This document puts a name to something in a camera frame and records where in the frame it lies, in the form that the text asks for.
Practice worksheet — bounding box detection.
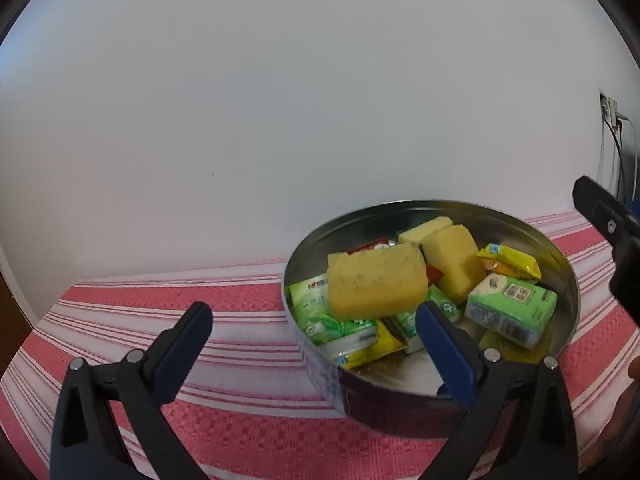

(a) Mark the wall socket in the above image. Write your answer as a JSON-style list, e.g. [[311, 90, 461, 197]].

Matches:
[[600, 91, 621, 128]]

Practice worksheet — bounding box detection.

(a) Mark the yellow sponge with green pad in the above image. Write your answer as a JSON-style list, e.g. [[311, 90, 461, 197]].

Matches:
[[397, 216, 455, 246]]

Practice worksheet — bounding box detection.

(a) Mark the round metal cookie tin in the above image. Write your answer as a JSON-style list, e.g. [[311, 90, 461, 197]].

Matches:
[[281, 200, 581, 441]]

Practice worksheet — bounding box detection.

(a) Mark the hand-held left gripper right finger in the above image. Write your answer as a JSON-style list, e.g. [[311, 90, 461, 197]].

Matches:
[[416, 301, 581, 480]]

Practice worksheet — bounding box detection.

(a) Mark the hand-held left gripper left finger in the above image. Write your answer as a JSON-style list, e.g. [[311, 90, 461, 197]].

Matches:
[[48, 301, 214, 480]]

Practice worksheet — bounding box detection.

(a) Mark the red snack packet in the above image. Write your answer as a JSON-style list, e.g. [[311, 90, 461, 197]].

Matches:
[[347, 239, 398, 256]]

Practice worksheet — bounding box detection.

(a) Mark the plain yellow sponge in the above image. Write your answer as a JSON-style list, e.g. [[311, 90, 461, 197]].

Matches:
[[421, 225, 487, 306]]

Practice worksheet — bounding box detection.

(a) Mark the red white striped tablecloth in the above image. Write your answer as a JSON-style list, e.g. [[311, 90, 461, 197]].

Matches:
[[0, 210, 640, 480]]

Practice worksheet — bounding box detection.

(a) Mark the light green tissue pack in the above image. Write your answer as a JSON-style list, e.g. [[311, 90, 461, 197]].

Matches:
[[465, 273, 558, 350]]

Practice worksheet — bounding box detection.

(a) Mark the black cable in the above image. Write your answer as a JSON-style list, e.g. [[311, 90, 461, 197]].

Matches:
[[614, 127, 628, 198]]

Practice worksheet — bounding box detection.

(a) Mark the round logo green tissue pack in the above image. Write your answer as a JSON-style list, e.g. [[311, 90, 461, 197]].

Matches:
[[427, 285, 463, 323]]

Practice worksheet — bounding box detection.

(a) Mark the person's right hand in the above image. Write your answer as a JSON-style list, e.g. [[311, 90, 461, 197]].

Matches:
[[597, 352, 640, 456]]

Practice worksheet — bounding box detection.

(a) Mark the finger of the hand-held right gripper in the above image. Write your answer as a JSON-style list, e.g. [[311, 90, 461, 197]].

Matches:
[[572, 176, 640, 261]]

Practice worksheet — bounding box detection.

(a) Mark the yellow snack packet blue label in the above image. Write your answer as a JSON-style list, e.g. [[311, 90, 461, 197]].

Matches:
[[476, 242, 542, 282]]

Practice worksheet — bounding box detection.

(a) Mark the leaf print green tissue pack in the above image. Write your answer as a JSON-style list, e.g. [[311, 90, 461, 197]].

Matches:
[[288, 275, 378, 356]]

